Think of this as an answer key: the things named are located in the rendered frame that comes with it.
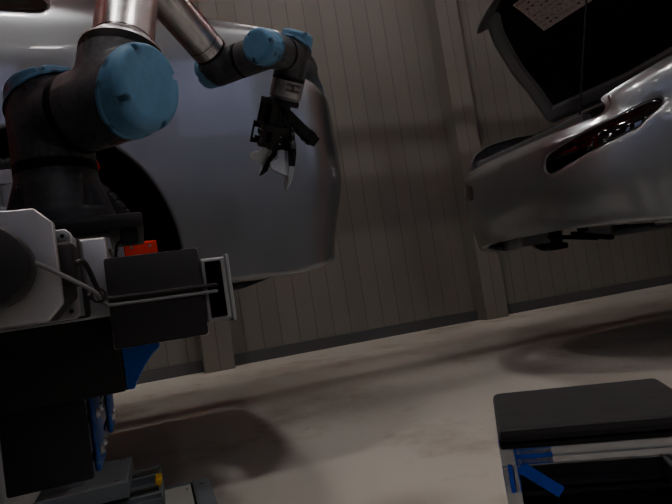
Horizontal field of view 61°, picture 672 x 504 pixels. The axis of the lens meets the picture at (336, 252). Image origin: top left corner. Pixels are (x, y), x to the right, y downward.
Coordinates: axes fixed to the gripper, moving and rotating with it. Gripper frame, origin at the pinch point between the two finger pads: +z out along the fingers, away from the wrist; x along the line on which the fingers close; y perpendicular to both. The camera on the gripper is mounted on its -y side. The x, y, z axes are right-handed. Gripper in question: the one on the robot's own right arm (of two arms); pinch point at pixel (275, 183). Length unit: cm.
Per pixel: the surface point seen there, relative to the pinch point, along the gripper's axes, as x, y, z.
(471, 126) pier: -392, -454, -29
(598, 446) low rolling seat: 75, -41, 29
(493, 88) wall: -424, -506, -82
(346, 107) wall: -456, -313, -16
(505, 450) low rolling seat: 64, -30, 36
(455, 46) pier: -438, -436, -117
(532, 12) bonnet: -166, -252, -108
